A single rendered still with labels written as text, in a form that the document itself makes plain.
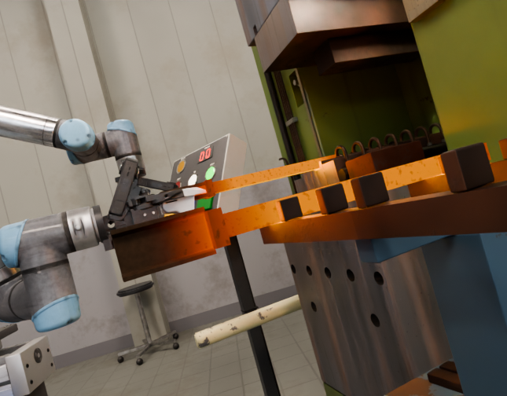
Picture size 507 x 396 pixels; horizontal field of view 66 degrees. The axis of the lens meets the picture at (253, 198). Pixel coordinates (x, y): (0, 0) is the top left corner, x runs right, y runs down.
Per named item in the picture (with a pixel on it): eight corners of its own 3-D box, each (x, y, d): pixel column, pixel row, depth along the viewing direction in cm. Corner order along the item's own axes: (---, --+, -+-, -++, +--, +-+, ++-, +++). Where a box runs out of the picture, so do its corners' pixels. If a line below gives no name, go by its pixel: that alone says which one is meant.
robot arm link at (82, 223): (68, 213, 75) (64, 208, 67) (94, 207, 76) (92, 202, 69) (78, 251, 74) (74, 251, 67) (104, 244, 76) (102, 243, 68)
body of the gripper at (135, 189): (129, 217, 118) (119, 178, 118) (157, 210, 119) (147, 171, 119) (123, 217, 110) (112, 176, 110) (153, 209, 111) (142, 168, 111)
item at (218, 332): (200, 353, 109) (195, 334, 109) (196, 348, 114) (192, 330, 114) (332, 300, 125) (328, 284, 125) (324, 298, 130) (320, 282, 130)
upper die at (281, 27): (297, 33, 83) (284, -10, 83) (263, 73, 102) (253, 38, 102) (443, 17, 98) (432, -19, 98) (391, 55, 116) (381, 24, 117)
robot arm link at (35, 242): (14, 273, 71) (3, 227, 71) (79, 255, 74) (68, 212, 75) (2, 275, 63) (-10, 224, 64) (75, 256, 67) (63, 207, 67)
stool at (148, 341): (178, 335, 368) (163, 274, 370) (180, 352, 315) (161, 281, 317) (122, 353, 357) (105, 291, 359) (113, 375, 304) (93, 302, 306)
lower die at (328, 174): (343, 195, 82) (332, 155, 82) (300, 205, 101) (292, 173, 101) (484, 155, 97) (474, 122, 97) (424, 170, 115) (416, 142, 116)
